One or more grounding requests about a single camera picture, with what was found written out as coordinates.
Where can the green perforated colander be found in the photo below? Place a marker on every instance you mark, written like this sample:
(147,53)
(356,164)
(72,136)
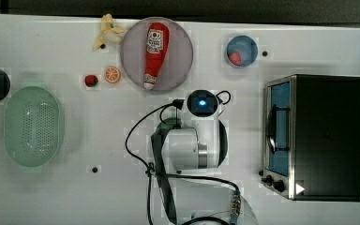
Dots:
(33,126)

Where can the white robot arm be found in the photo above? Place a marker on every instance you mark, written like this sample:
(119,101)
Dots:
(185,148)

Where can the silver toaster oven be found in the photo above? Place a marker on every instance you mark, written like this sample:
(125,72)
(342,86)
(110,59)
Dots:
(311,131)

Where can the red strawberry in bowl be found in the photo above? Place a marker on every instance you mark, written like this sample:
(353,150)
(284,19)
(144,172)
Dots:
(236,59)

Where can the yellow plush banana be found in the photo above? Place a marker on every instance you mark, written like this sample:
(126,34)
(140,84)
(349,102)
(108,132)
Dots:
(109,32)

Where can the blue bowl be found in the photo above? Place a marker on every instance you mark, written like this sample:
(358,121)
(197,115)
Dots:
(244,45)

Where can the red plush ketchup bottle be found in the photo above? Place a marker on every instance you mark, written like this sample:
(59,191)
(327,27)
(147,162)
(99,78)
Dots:
(157,43)

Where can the orange slice toy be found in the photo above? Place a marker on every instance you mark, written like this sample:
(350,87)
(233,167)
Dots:
(112,75)

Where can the grey round plate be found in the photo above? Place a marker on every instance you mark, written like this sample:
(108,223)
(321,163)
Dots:
(178,59)

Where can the red strawberry toy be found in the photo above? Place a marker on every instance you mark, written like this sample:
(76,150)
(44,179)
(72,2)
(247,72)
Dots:
(91,80)

